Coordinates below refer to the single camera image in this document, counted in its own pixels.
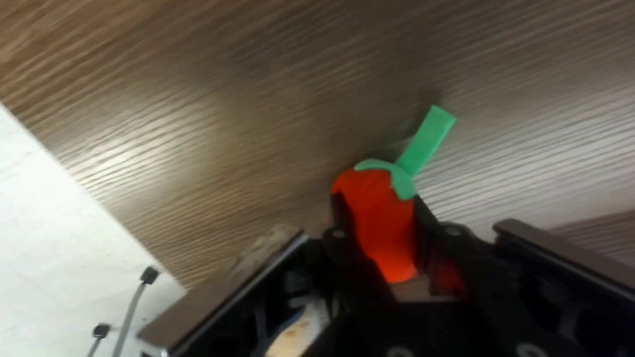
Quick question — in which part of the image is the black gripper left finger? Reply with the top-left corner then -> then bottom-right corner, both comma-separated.
134,225 -> 313,357

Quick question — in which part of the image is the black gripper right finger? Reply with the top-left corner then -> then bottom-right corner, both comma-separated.
491,217 -> 635,357

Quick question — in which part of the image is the red toy pepper green stem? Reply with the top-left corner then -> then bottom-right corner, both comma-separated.
328,104 -> 459,286

